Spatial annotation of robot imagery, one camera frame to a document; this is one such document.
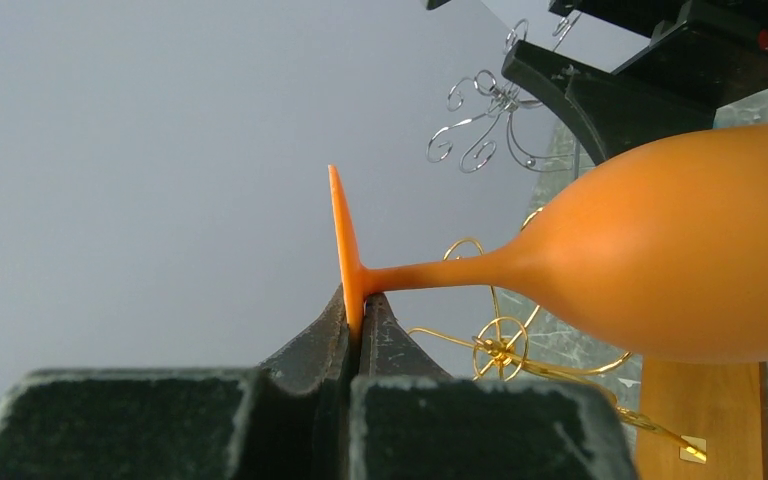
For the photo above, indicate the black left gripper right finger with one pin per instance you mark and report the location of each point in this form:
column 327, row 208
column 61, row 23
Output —
column 408, row 419

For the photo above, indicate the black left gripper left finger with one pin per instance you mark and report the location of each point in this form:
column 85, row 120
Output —
column 284, row 418

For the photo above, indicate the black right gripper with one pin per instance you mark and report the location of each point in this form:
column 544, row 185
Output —
column 710, row 52

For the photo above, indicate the orange plastic wine glass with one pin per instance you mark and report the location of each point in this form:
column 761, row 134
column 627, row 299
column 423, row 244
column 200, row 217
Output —
column 661, row 251

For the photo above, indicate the gold wire rack wooden base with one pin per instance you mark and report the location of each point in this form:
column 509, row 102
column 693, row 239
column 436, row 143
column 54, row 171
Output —
column 693, row 421

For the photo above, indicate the chrome wire glass rack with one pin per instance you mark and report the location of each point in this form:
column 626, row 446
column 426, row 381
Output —
column 504, row 101

